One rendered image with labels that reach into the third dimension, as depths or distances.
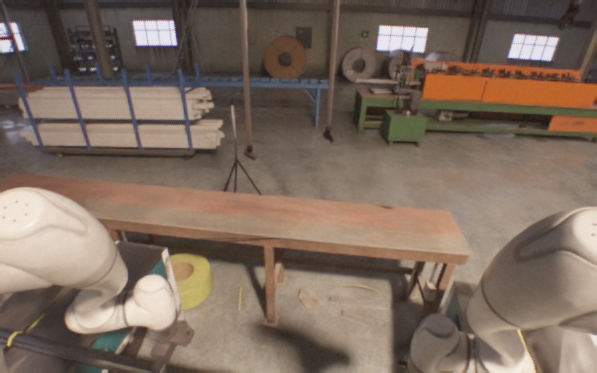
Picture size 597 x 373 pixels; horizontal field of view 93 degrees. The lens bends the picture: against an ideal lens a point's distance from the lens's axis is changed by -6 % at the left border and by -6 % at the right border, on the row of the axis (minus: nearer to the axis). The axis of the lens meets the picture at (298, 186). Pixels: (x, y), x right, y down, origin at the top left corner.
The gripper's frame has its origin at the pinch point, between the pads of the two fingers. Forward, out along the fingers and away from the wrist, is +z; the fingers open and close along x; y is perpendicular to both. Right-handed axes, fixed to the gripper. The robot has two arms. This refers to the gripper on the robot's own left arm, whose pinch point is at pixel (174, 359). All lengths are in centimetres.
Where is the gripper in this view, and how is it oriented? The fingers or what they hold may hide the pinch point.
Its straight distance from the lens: 126.6
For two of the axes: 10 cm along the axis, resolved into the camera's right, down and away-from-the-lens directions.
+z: -0.3, 8.8, 4.8
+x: -1.5, 4.7, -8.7
